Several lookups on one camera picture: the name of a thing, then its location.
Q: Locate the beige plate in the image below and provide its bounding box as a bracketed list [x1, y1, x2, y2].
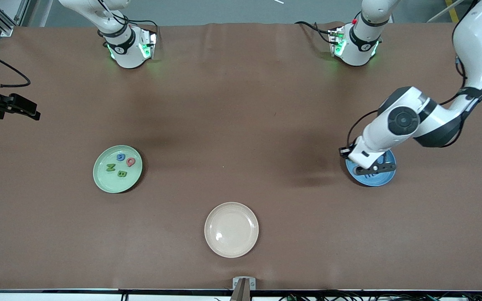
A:
[204, 202, 259, 258]

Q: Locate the black right arm base cable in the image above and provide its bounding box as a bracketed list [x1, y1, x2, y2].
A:
[113, 12, 160, 38]

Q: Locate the light green plate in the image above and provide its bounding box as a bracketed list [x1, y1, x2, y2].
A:
[93, 145, 143, 194]

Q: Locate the white stand leg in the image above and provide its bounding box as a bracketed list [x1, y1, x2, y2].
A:
[427, 0, 474, 23]

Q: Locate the black arm base cable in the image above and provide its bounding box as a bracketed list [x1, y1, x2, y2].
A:
[113, 12, 160, 38]
[295, 21, 334, 44]

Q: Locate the black left arm base cable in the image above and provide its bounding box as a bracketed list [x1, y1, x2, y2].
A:
[295, 21, 334, 44]

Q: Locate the grey metal camera bracket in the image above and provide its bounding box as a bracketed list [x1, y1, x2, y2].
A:
[231, 277, 256, 301]

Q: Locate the blue plate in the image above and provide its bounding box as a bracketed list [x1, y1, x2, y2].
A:
[345, 148, 397, 187]

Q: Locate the aluminium frame profile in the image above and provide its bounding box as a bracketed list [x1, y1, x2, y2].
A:
[0, 0, 30, 37]

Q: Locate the brown table cover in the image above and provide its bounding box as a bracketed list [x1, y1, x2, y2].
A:
[0, 22, 482, 291]

